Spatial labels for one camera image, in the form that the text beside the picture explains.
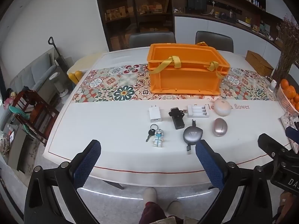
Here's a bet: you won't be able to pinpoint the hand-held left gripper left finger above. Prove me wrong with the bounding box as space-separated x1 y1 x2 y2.
24 139 102 224

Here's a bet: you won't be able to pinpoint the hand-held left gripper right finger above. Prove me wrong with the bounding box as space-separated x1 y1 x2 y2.
195 139 281 224

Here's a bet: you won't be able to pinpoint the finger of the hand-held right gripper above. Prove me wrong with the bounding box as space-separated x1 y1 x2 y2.
285 126 299 150
258 133 288 159

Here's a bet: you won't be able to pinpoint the grey retractable cable reel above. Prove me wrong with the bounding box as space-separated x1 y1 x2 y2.
183 119 202 155

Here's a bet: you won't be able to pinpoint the white battery charger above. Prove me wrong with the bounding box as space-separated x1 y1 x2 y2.
182 104 210 118

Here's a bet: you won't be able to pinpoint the cream round mouse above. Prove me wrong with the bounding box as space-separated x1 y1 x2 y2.
214 98 232 116

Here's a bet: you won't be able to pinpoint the orange plastic crate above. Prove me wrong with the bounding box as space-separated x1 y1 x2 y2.
147 41 230 96

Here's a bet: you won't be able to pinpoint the person's right forearm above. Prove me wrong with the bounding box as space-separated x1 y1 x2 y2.
277 190 299 224

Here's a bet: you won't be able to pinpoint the floral printed mat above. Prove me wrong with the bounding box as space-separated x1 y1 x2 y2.
280 114 299 145

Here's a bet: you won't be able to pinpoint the white fruit basket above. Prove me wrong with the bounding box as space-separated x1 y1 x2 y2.
277 84 299 117

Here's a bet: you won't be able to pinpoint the black clip device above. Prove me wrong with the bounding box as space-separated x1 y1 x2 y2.
169 107 185 130

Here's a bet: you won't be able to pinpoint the beige slipper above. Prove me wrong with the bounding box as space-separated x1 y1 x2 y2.
167 201 183 216
143 187 157 203

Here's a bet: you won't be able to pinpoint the wooden high chair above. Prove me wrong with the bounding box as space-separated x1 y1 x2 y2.
12 90 60 146

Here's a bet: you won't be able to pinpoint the dark red trouser leg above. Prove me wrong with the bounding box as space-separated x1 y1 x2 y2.
139 202 185 224

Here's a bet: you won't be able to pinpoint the dried flowers in vase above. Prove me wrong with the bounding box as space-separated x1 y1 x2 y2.
272 15 299 82

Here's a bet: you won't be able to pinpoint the woven wicker box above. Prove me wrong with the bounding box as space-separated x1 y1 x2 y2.
245 50 274 77

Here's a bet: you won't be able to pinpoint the patterned table runner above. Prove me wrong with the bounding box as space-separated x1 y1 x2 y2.
71 64 279 103

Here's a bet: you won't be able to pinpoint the teal toy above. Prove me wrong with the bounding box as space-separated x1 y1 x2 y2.
9 106 31 120

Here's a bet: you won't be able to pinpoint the white round fan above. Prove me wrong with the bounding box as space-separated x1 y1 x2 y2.
49 72 69 97

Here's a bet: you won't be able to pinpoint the grey sofa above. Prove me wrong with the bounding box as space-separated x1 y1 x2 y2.
9 52 59 94

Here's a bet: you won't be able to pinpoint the black upright vacuum cleaner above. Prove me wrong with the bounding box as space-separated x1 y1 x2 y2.
48 37 70 73

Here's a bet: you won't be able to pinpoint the grey dining chair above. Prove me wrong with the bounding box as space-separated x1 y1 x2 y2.
128 31 176 49
195 31 234 53

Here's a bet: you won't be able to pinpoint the dark wooden cabinet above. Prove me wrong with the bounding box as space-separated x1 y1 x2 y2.
93 0 175 52

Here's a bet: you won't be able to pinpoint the figure keychain with key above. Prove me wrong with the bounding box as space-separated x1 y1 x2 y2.
146 124 165 148

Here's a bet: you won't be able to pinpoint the white wall charger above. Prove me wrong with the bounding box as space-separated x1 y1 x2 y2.
148 105 161 123

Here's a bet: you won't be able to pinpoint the wooden wall shelf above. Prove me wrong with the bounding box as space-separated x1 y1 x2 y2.
172 0 299 49

